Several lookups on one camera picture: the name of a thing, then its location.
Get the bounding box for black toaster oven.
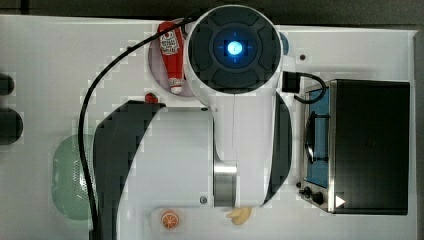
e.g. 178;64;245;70
298;79;410;215

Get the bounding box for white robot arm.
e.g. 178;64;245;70
93;5;292;240

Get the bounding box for small red strawberry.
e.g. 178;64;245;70
145;93;158;103

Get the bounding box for grey round plate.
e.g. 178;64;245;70
148;38;194;97

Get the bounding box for red ketchup bottle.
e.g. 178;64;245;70
159;27;184;94

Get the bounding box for peeled banana toy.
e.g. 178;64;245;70
226;207;252;225

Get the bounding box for blue bowl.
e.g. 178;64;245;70
279;32;290;56

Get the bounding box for orange slice toy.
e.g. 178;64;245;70
161;210;179;230

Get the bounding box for green perforated colander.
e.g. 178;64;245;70
51;134;91;221

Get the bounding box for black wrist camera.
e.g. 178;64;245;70
281;71;300;93

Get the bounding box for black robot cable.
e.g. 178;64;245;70
77;15;201;240

